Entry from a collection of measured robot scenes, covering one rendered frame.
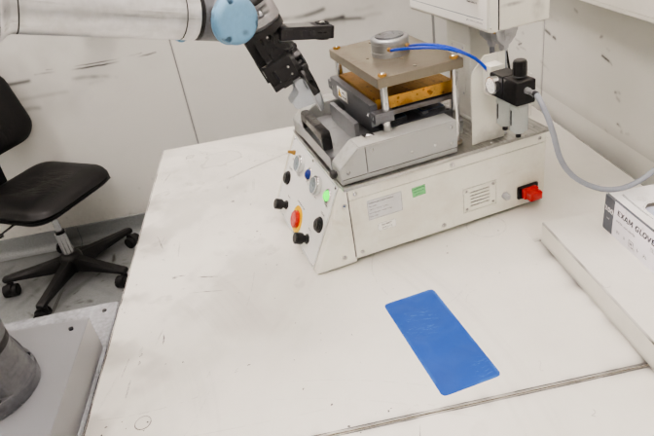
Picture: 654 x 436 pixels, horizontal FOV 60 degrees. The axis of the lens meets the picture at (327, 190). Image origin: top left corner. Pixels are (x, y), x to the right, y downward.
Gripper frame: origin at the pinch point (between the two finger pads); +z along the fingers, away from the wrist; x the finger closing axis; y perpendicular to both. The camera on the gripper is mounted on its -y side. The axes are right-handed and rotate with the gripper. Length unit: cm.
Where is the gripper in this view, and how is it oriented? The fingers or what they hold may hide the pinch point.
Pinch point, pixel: (321, 102)
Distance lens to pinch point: 118.3
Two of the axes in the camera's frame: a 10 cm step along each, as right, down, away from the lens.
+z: 4.6, 7.2, 5.3
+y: -8.3, 5.6, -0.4
